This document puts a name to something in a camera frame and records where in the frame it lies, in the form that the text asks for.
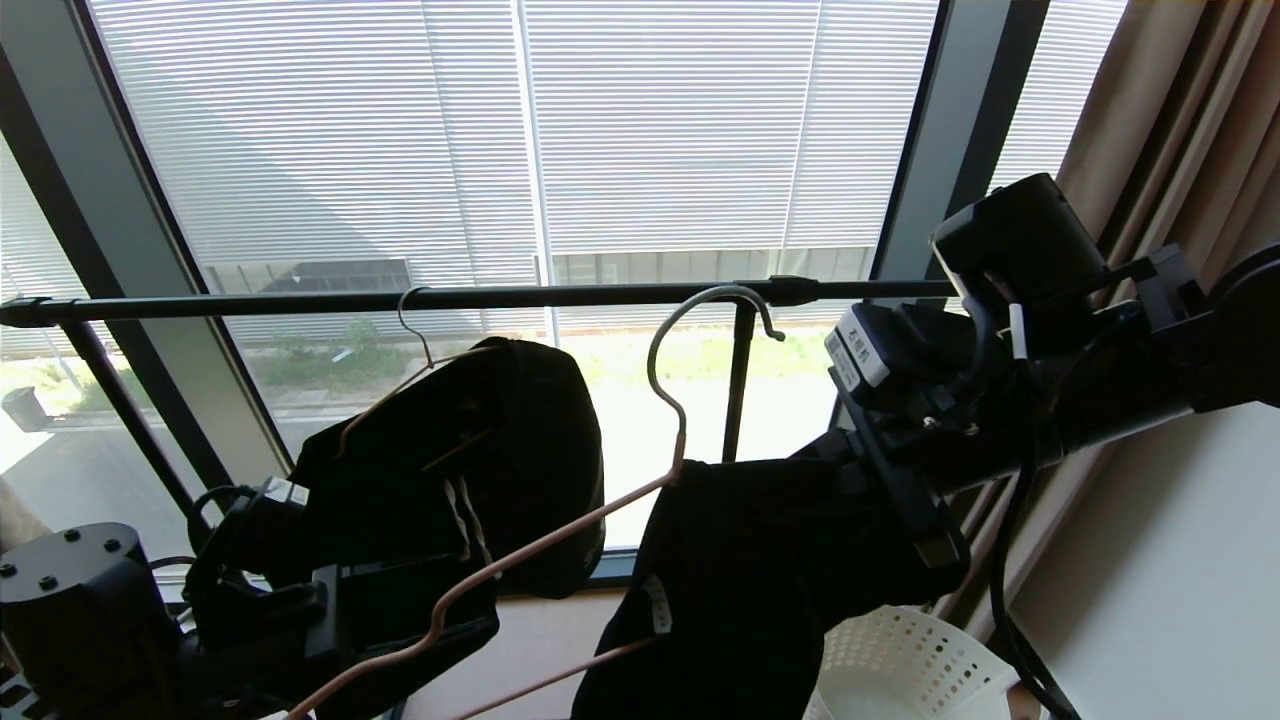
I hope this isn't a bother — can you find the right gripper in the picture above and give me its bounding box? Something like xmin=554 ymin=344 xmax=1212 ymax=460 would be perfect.
xmin=825 ymin=300 xmax=1196 ymax=571

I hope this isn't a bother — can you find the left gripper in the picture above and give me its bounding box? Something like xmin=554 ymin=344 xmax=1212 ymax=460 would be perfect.
xmin=180 ymin=565 xmax=351 ymax=720

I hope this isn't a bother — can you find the black garment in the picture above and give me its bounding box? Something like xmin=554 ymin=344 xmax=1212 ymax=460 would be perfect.
xmin=570 ymin=430 xmax=971 ymax=720
xmin=288 ymin=337 xmax=607 ymax=601

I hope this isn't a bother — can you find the pink clothes hanger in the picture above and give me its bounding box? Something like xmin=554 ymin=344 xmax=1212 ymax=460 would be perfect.
xmin=335 ymin=287 xmax=501 ymax=471
xmin=285 ymin=285 xmax=786 ymax=720

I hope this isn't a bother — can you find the white laundry basket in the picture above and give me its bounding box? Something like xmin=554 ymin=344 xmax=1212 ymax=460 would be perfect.
xmin=803 ymin=605 xmax=1021 ymax=720

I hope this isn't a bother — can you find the black clothes rack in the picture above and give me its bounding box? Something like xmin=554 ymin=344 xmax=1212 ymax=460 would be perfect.
xmin=0 ymin=278 xmax=956 ymax=526

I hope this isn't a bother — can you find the window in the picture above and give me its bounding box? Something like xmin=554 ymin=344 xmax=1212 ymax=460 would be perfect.
xmin=0 ymin=0 xmax=1131 ymax=591

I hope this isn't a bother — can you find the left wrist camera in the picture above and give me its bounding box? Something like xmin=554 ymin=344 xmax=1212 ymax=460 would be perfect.
xmin=215 ymin=478 xmax=313 ymax=593

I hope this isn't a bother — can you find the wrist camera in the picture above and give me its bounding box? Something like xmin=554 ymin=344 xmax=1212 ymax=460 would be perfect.
xmin=215 ymin=478 xmax=313 ymax=593
xmin=930 ymin=172 xmax=1201 ymax=351

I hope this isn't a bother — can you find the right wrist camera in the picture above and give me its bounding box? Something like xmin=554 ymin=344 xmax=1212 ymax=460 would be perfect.
xmin=930 ymin=172 xmax=1201 ymax=351

